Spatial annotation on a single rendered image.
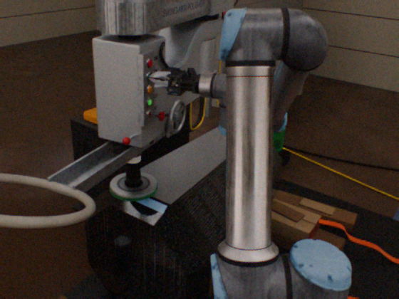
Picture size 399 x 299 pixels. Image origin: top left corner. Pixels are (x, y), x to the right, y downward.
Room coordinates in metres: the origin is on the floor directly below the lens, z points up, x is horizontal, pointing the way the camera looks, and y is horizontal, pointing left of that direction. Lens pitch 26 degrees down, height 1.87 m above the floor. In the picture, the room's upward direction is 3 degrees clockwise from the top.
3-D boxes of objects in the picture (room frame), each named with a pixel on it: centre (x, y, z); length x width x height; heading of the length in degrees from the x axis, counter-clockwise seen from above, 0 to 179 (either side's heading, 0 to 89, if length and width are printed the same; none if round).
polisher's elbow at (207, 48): (2.26, 0.01, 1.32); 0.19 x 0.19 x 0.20
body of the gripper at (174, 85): (1.46, 0.05, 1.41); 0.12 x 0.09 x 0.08; 70
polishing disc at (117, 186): (1.65, 0.27, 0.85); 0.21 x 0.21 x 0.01
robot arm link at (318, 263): (0.81, -0.32, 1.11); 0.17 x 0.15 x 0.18; 91
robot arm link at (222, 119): (1.41, -0.14, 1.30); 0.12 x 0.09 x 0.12; 91
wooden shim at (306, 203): (2.68, -0.94, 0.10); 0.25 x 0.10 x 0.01; 58
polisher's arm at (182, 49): (2.01, 0.10, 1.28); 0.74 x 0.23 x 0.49; 156
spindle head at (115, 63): (1.73, 0.24, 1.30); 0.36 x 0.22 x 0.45; 156
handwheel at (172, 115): (1.71, 0.11, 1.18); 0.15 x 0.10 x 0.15; 156
